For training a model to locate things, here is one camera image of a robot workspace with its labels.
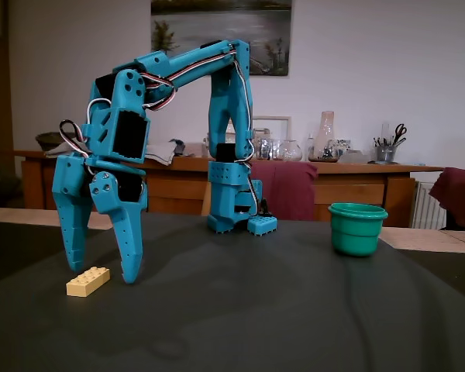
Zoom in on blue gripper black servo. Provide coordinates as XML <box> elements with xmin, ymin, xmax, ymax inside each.
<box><xmin>52</xmin><ymin>152</ymin><xmax>149</xmax><ymax>285</ymax></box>

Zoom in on cream lego brick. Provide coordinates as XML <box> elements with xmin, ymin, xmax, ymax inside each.
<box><xmin>65</xmin><ymin>265</ymin><xmax>112</xmax><ymax>298</ymax></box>

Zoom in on black table mat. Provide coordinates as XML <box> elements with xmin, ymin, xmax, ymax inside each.
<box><xmin>0</xmin><ymin>219</ymin><xmax>104</xmax><ymax>290</ymax></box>
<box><xmin>397</xmin><ymin>249</ymin><xmax>465</xmax><ymax>307</ymax></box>

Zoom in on wooden sideboard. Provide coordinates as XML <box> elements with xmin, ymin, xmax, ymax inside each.
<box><xmin>15</xmin><ymin>150</ymin><xmax>445</xmax><ymax>228</ymax></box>

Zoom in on grey folded cloth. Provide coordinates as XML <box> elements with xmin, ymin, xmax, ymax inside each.
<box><xmin>44</xmin><ymin>137</ymin><xmax>185</xmax><ymax>167</ymax></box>

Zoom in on dark shallow bowl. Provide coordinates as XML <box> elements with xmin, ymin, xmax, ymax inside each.
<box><xmin>36</xmin><ymin>132</ymin><xmax>67</xmax><ymax>152</ymax></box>

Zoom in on grey rubber mat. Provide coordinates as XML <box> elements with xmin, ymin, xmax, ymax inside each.
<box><xmin>0</xmin><ymin>212</ymin><xmax>465</xmax><ymax>372</ymax></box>

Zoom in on maroon chair cloth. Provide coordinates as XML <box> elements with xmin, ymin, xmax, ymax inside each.
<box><xmin>201</xmin><ymin>160</ymin><xmax>319</xmax><ymax>222</ymax></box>

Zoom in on round glass bowl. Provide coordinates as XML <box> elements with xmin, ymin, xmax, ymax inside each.
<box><xmin>277</xmin><ymin>139</ymin><xmax>303</xmax><ymax>162</ymax></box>

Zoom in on lake landscape painting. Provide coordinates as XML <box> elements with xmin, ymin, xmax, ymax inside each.
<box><xmin>150</xmin><ymin>0</ymin><xmax>295</xmax><ymax>77</ymax></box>

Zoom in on pink glass vase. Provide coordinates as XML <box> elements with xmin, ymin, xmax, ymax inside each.
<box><xmin>308</xmin><ymin>111</ymin><xmax>340</xmax><ymax>163</ymax></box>

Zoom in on green plastic cup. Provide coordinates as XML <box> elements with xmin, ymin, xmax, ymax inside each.
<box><xmin>327</xmin><ymin>201</ymin><xmax>389</xmax><ymax>258</ymax></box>

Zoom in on grey stone slab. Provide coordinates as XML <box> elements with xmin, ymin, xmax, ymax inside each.
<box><xmin>339</xmin><ymin>150</ymin><xmax>372</xmax><ymax>164</ymax></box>

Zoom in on grey pen holder cup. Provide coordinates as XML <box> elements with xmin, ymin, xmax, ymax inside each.
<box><xmin>374</xmin><ymin>145</ymin><xmax>397</xmax><ymax>164</ymax></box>

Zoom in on white radiator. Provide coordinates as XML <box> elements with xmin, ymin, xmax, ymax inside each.
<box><xmin>410</xmin><ymin>180</ymin><xmax>449</xmax><ymax>229</ymax></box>

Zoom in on dark red covered chair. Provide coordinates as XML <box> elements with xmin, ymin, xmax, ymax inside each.
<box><xmin>429</xmin><ymin>167</ymin><xmax>465</xmax><ymax>233</ymax></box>

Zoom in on red white black servo cable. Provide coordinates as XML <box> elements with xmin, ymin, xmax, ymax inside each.
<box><xmin>59</xmin><ymin>96</ymin><xmax>113</xmax><ymax>158</ymax></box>
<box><xmin>141</xmin><ymin>48</ymin><xmax>257</xmax><ymax>202</ymax></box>

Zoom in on white picture frame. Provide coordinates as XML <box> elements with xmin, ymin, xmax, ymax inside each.
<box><xmin>253</xmin><ymin>115</ymin><xmax>293</xmax><ymax>145</ymax></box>

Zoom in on black handled scissors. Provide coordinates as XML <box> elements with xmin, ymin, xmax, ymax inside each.
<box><xmin>391</xmin><ymin>123</ymin><xmax>408</xmax><ymax>146</ymax></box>

